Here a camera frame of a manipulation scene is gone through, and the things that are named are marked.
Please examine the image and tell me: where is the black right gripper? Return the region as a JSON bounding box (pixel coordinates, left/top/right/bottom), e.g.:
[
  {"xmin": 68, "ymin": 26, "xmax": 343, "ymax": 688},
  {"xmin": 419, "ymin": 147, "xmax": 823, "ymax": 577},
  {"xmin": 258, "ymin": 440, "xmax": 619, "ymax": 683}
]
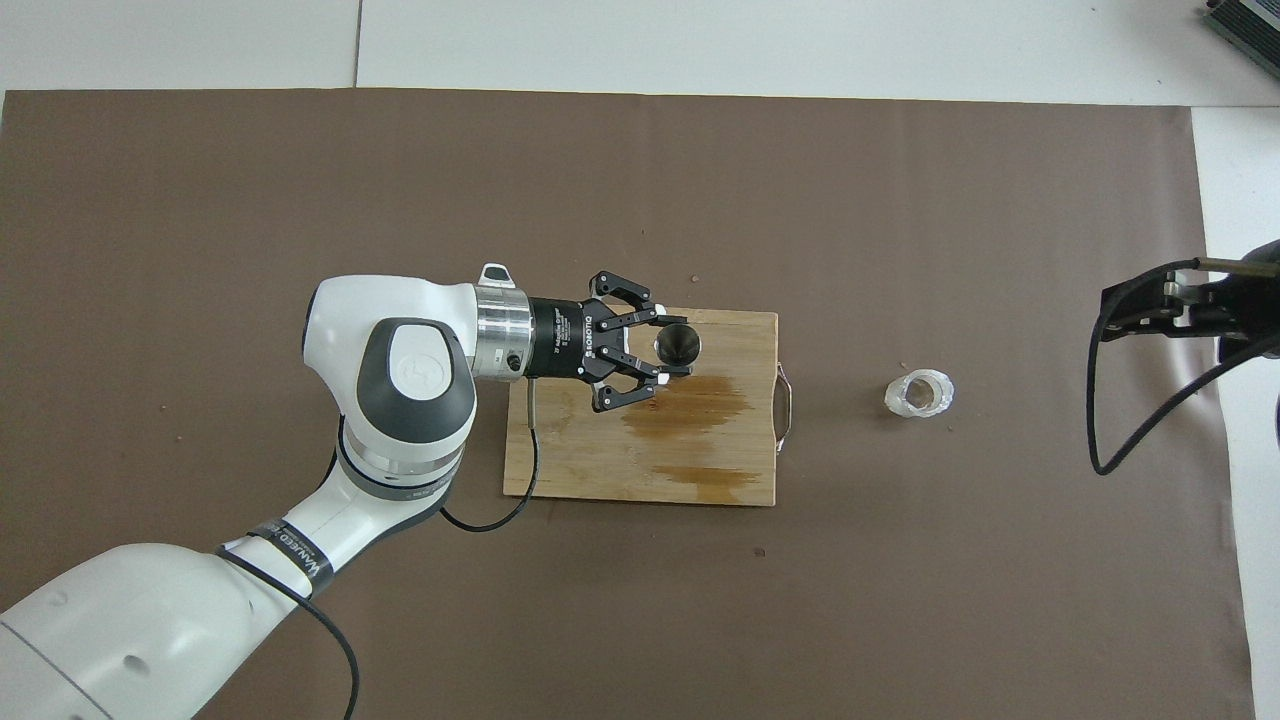
[{"xmin": 1100, "ymin": 240, "xmax": 1280, "ymax": 366}]

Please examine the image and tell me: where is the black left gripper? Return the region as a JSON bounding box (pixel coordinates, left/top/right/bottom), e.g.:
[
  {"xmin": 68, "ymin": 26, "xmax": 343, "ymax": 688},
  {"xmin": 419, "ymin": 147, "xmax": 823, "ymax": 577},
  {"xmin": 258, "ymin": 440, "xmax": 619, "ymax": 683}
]
[{"xmin": 528, "ymin": 270, "xmax": 693, "ymax": 414}]

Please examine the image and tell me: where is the steel double jigger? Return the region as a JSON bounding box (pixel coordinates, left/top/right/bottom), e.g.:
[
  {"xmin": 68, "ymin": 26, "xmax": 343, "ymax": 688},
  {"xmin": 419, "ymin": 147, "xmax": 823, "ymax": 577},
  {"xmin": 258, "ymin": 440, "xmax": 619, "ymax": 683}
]
[{"xmin": 652, "ymin": 322, "xmax": 702, "ymax": 379}]

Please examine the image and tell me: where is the small clear glass cup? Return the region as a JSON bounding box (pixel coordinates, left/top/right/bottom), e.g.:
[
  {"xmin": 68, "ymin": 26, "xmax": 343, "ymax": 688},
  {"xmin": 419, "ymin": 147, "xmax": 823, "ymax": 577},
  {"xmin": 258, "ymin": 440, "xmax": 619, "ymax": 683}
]
[{"xmin": 884, "ymin": 368, "xmax": 955, "ymax": 420}]

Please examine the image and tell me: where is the wooden cutting board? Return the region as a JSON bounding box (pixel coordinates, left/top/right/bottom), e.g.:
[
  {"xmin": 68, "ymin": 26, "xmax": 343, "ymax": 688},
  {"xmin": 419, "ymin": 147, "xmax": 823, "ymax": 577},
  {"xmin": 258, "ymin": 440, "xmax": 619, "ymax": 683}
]
[{"xmin": 502, "ymin": 306, "xmax": 796, "ymax": 507}]

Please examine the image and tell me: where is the black ribbed device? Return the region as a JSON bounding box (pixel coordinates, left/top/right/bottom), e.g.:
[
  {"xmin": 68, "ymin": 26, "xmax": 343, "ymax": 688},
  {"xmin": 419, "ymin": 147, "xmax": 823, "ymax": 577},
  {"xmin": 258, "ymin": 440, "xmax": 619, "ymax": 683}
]
[{"xmin": 1198, "ymin": 0, "xmax": 1280, "ymax": 81}]

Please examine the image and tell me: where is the brown paper table mat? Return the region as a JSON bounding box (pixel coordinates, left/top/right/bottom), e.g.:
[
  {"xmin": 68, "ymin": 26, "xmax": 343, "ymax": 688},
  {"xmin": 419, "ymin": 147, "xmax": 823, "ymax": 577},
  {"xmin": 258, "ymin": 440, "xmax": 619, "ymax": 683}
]
[{"xmin": 0, "ymin": 88, "xmax": 1256, "ymax": 720}]

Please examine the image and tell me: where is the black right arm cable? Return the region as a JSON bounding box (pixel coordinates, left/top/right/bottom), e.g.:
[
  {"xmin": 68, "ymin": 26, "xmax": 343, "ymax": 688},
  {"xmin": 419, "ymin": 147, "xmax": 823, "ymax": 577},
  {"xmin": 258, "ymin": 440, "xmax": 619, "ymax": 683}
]
[{"xmin": 1088, "ymin": 258, "xmax": 1280, "ymax": 476}]

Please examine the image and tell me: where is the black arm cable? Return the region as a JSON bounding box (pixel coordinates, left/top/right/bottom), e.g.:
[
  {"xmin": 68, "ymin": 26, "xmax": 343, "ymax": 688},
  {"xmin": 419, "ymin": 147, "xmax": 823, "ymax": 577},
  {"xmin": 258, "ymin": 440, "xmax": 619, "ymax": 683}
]
[
  {"xmin": 1088, "ymin": 258, "xmax": 1280, "ymax": 476},
  {"xmin": 215, "ymin": 375, "xmax": 541, "ymax": 720}
]

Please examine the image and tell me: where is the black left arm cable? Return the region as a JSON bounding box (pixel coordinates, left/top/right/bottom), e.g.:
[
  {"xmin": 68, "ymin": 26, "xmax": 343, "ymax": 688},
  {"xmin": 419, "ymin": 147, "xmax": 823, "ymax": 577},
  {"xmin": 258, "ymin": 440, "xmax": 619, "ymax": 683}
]
[{"xmin": 215, "ymin": 375, "xmax": 541, "ymax": 720}]

